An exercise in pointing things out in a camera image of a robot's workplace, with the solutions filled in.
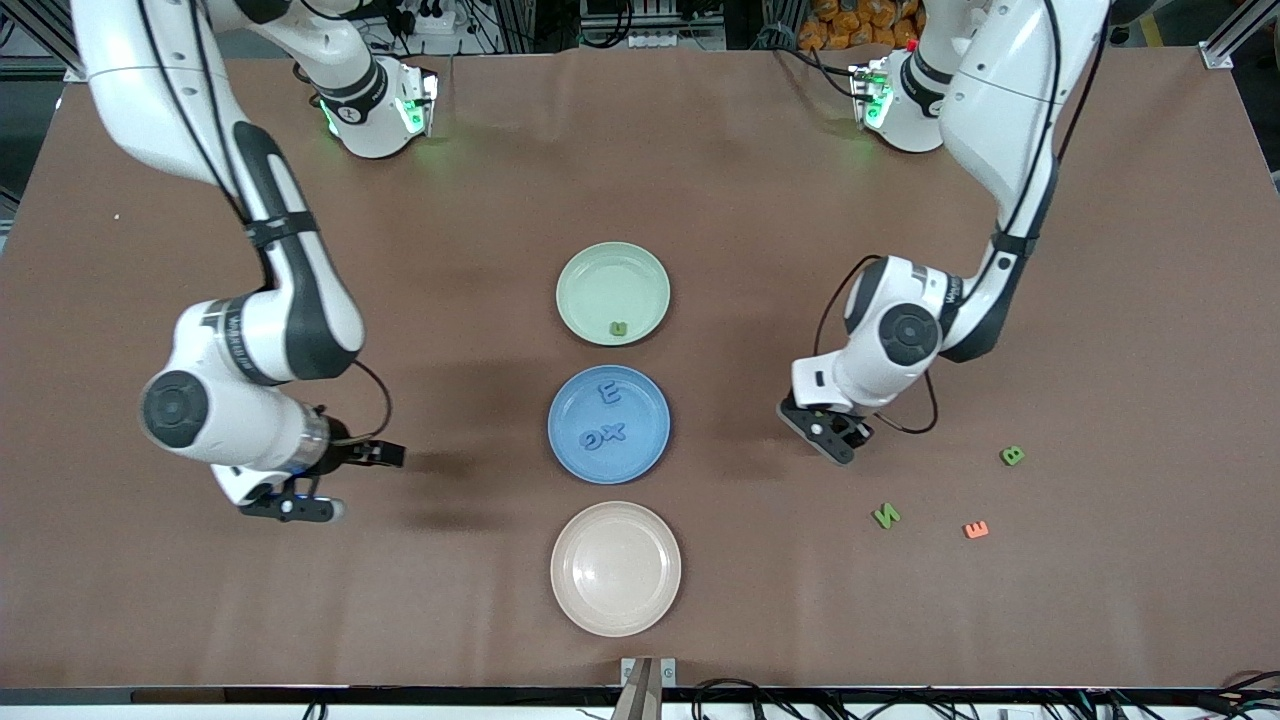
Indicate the blue foam letter X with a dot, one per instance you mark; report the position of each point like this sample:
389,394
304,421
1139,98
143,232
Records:
615,431

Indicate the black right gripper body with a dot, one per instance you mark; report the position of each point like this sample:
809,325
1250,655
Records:
349,456

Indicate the orange bagged items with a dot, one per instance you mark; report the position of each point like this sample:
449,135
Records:
860,25

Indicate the metal table edge bracket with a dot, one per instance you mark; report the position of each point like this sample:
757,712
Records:
648,680

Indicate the green foam letter B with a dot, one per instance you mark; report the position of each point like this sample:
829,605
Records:
1012,456

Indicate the beige plate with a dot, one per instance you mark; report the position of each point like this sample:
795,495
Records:
616,568

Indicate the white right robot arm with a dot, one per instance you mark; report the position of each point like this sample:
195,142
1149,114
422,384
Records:
250,420

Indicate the orange foam letter E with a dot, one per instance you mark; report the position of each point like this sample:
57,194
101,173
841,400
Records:
976,530

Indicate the blue plate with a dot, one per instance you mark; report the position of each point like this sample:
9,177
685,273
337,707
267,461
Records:
640,460

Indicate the light green plate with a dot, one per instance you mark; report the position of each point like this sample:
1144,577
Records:
613,285

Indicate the long white power strip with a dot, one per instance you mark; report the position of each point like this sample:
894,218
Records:
675,40

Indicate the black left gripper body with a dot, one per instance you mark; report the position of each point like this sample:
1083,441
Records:
858,428

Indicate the white power strip with plugs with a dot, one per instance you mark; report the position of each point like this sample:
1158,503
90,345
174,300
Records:
430,22

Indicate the green foam letter N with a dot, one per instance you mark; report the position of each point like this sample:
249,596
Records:
886,516

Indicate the blue foam letter G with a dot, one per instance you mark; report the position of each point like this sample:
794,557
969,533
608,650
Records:
588,439

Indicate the blue foam letter E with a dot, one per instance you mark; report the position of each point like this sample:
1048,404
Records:
607,392

